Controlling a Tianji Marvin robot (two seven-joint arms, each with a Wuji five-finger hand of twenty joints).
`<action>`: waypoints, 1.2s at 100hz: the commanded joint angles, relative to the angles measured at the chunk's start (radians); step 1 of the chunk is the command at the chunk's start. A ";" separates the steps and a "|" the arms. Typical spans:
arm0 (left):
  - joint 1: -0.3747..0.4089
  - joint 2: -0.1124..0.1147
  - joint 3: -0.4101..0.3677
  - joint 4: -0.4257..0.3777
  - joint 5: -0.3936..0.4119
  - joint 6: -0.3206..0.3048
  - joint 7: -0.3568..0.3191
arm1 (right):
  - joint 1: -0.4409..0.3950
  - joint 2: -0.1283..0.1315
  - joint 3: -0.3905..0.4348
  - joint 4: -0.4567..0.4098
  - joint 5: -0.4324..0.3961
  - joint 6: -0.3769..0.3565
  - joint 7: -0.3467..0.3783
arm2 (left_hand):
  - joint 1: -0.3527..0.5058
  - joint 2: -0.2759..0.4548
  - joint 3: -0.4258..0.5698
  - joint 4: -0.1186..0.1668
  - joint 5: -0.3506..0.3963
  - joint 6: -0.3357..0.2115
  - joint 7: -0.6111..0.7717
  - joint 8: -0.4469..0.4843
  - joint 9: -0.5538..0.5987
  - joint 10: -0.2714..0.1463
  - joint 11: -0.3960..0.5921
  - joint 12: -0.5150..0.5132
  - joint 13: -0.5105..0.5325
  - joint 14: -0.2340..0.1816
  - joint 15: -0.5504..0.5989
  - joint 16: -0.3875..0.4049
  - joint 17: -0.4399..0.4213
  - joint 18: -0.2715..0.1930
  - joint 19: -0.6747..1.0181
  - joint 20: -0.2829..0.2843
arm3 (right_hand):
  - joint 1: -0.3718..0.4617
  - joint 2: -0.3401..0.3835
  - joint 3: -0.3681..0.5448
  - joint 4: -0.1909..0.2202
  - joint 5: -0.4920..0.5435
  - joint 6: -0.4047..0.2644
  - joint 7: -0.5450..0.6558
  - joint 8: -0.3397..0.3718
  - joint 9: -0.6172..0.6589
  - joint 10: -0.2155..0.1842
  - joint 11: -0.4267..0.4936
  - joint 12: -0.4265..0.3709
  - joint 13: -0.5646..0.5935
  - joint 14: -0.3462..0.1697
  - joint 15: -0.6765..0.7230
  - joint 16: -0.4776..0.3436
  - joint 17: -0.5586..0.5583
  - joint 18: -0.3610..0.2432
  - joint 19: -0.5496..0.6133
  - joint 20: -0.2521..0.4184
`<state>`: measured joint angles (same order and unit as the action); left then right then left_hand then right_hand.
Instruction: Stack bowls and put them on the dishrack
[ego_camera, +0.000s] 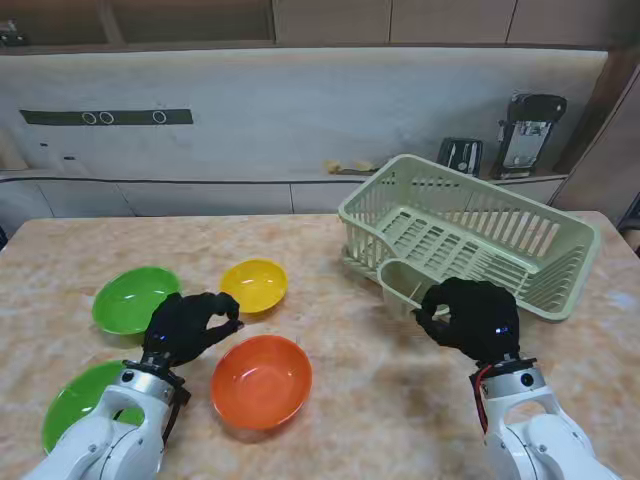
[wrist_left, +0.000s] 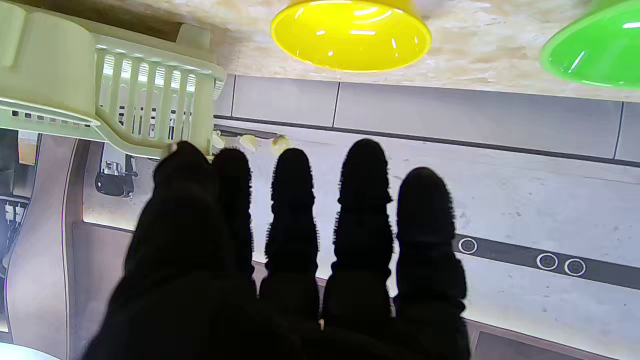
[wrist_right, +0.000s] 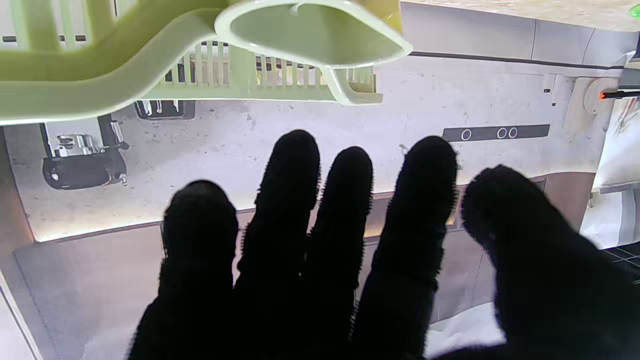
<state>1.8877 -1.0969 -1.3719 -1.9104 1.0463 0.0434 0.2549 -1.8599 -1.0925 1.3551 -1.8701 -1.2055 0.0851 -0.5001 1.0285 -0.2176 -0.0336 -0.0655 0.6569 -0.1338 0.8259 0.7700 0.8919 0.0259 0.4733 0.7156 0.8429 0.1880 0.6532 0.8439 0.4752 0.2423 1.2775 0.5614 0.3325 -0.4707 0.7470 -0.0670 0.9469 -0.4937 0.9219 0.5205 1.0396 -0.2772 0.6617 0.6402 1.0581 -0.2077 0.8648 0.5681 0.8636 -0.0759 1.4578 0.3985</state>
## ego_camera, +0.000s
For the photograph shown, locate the brown wooden side panel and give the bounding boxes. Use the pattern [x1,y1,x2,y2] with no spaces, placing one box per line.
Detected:
[549,47,640,226]

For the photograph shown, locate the red right wrist cable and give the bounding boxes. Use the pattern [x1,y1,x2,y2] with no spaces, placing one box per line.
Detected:
[472,363,495,436]

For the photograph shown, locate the black wall socket rail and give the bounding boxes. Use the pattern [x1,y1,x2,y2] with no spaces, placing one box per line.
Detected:
[18,108,194,126]

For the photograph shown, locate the small dark shelf gadget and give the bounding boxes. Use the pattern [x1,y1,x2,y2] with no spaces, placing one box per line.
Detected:
[0,18,30,47]

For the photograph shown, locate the white counter cabinet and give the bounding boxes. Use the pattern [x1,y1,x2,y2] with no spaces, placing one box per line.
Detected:
[0,169,569,219]

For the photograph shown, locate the black toaster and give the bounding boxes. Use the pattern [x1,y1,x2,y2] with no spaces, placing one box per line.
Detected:
[437,137,485,179]

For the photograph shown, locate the wooden wall cabinet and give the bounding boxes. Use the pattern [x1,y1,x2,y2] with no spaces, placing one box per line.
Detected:
[0,0,640,51]

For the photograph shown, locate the orange plastic bowl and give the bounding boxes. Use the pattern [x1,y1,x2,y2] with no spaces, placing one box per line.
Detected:
[210,334,314,431]

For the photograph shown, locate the black silver coffee machine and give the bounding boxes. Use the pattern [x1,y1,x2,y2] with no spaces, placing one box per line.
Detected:
[492,92,569,181]

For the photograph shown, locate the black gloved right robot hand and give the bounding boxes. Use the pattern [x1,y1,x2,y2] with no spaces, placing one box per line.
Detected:
[410,277,522,364]

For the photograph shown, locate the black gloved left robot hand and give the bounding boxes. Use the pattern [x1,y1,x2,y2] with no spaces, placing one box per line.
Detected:
[141,292,246,369]

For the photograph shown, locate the yellow plastic bowl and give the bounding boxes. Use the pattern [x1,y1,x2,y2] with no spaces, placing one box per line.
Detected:
[219,258,290,315]

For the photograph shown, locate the green plastic bowl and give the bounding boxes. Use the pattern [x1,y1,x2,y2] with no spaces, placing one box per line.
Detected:
[41,359,146,456]
[92,266,182,336]

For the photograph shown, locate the light green plastic dish rack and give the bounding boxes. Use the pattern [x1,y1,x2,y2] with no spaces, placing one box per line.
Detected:
[337,153,603,325]

